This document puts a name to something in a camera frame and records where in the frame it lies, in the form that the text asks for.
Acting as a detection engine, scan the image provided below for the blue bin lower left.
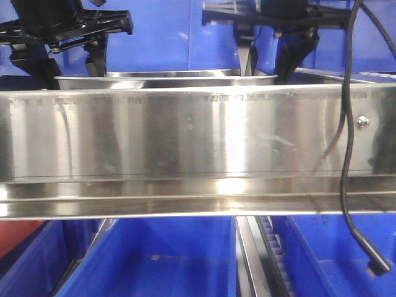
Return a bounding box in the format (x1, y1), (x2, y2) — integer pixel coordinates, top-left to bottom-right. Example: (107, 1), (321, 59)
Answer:
(1, 219), (100, 296)

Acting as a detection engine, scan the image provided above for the roller track divider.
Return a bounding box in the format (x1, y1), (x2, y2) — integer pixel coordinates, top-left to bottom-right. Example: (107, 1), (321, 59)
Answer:
(236, 216), (295, 296)

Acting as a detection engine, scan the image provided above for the blue bin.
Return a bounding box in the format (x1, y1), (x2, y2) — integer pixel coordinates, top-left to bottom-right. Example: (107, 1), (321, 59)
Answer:
(1, 219), (100, 296)
(272, 215), (395, 296)
(58, 217), (236, 296)

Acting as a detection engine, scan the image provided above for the shiny rail screw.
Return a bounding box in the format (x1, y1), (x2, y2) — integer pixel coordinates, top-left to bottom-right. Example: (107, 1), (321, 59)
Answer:
(356, 116), (371, 130)

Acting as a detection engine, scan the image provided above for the black cable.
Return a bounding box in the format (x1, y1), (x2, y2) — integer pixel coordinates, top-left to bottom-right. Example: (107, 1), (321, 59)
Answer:
(339, 0), (396, 277)

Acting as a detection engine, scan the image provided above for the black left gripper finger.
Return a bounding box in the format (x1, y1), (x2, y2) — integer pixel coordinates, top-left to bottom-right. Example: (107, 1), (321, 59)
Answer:
(83, 33), (108, 77)

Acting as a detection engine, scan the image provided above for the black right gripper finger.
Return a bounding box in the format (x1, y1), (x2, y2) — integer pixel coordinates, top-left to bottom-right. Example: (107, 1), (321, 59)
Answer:
(233, 25), (258, 76)
(273, 27), (319, 84)

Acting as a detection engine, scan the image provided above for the silver metal tray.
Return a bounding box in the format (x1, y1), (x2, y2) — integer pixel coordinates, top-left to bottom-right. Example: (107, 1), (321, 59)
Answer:
(55, 69), (277, 90)

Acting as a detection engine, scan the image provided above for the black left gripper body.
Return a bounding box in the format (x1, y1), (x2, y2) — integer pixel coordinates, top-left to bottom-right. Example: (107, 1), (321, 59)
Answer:
(1, 1), (133, 53)

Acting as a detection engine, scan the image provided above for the blue bin lower right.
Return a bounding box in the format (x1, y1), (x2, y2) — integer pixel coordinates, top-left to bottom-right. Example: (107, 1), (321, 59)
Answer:
(272, 215), (395, 296)

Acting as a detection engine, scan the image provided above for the blue bin lower middle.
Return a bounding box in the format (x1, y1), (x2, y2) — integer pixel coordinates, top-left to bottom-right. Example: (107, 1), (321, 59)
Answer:
(58, 217), (236, 296)

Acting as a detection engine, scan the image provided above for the stainless steel shelf rail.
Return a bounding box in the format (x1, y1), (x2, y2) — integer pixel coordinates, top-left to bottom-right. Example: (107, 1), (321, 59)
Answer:
(0, 82), (396, 221)

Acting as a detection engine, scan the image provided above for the blue crate upper right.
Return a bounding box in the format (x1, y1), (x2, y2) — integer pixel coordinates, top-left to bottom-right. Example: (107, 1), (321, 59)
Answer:
(296, 0), (396, 75)

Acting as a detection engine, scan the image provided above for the left metal divider rail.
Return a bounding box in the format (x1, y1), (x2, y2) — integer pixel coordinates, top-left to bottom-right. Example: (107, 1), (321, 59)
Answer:
(52, 218), (118, 296)

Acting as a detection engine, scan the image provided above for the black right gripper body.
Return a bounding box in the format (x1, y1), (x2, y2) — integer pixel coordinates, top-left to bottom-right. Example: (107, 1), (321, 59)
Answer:
(202, 1), (351, 39)

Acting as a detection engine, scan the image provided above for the red bin lower left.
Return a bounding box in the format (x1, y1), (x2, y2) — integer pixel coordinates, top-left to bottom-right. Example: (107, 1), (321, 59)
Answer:
(0, 220), (45, 257)

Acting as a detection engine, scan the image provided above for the large blue crate upper middle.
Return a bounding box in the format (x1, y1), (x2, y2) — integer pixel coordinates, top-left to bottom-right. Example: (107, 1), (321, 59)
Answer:
(0, 0), (284, 78)

